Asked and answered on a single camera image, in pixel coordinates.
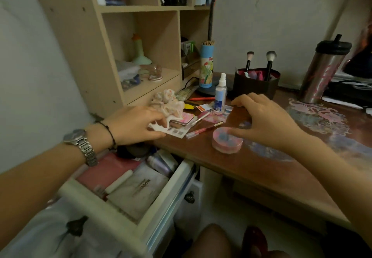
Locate person's right hand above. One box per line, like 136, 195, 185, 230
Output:
227, 92, 305, 151

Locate person's left hand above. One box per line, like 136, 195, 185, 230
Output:
105, 106, 168, 147

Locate white sticker sheet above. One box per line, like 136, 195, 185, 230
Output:
148, 115, 198, 139

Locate person's right forearm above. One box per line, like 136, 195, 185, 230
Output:
286, 131, 372, 248

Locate person's left forearm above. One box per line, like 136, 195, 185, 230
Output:
0, 123, 115, 251

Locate round pink blue compact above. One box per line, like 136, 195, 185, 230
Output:
211, 127, 244, 154

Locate black round container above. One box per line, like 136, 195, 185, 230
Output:
116, 143, 152, 160

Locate pink patterned card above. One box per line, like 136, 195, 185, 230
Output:
199, 105, 234, 124

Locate lavender silver tube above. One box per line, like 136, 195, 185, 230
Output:
146, 154, 174, 178

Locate clear pink pen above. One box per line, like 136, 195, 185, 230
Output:
185, 121, 224, 139

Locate pink patterned flat case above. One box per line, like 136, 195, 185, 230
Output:
170, 112, 195, 129

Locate cream fabric scrunchie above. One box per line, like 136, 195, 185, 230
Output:
149, 89, 185, 122

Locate white spray bottle blue label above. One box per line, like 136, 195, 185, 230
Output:
213, 73, 228, 115

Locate silver pen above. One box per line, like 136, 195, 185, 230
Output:
190, 109, 214, 126

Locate thin black wrist band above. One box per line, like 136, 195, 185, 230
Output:
95, 121, 117, 151

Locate black makeup organizer box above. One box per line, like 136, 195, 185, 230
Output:
232, 68, 281, 100

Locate greenish folded paper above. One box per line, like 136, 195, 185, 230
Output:
175, 85, 199, 102

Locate white tube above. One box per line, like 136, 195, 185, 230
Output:
104, 169, 134, 195

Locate grey white pouch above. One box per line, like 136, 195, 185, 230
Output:
106, 164, 170, 224

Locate red pink notebook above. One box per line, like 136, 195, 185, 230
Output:
76, 153, 142, 198

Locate small clear glass jar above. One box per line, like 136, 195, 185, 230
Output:
146, 64, 163, 82

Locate folded grey white cloth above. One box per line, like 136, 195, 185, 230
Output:
115, 60, 142, 91

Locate silver metal wristwatch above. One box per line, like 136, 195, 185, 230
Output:
63, 129, 99, 167

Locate open white drawer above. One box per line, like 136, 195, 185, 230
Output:
57, 150, 204, 258

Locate blue printed pencil tube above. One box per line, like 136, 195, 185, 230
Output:
199, 40, 215, 89

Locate small black makeup brush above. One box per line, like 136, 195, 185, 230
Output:
245, 51, 255, 74

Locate large black makeup brush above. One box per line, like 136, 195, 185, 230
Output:
263, 50, 277, 82

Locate pale green bottle orange cap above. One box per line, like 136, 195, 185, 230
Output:
130, 33, 152, 66

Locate small boxes in shelf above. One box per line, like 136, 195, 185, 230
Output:
180, 36, 201, 79

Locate steel tumbler black lid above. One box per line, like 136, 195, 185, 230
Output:
298, 34, 353, 104

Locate white paper sheet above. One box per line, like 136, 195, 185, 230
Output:
321, 96, 364, 110

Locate light wooden shelf unit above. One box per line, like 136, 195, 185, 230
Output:
27, 0, 212, 119

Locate dark red slipper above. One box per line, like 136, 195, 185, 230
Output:
241, 225, 270, 258

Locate person's knee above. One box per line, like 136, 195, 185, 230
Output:
183, 223, 233, 258

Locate black gooseneck desk lamp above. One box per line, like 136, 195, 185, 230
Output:
197, 0, 235, 97

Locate black bag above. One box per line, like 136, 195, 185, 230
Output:
323, 48, 372, 108

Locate white cabinet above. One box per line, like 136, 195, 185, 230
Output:
0, 195, 149, 258

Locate black cable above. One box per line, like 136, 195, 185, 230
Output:
181, 76, 200, 90

